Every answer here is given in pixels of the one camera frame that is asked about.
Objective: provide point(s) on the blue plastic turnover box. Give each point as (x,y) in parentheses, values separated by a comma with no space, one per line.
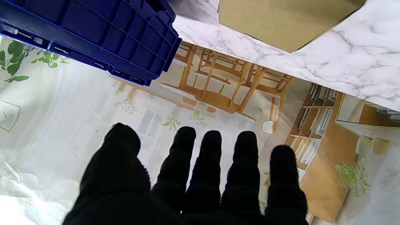
(103,31)

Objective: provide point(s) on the printed room scene backdrop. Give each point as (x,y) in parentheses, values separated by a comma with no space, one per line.
(78,109)

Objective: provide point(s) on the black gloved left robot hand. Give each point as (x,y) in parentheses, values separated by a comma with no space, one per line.
(200,200)

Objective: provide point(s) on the small cardboard package with label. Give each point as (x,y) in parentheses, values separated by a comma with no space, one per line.
(281,22)

